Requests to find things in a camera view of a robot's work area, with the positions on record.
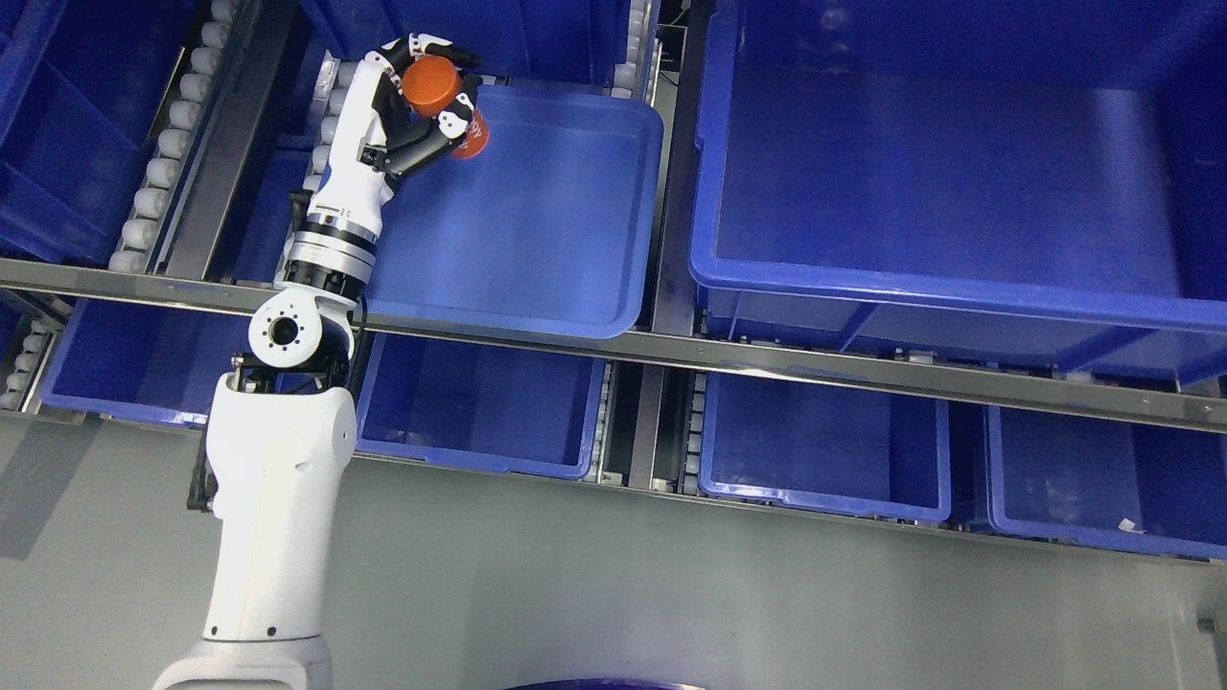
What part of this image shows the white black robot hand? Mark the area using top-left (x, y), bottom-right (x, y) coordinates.
top-left (304, 34), bottom-right (482, 239)

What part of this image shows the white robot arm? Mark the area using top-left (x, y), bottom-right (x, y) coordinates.
top-left (155, 279), bottom-right (357, 689)

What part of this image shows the shallow blue tray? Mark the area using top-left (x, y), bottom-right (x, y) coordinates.
top-left (364, 83), bottom-right (663, 339)

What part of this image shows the blue bin upper left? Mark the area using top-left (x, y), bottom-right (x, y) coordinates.
top-left (1, 1), bottom-right (201, 266)

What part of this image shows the blue bin lower far left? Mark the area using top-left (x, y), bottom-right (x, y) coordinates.
top-left (40, 144), bottom-right (317, 427)

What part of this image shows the large blue bin upper right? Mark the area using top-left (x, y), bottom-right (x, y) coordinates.
top-left (690, 1), bottom-right (1226, 387)

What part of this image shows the blue bin lower right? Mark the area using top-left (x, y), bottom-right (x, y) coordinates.
top-left (984, 406), bottom-right (1226, 560)

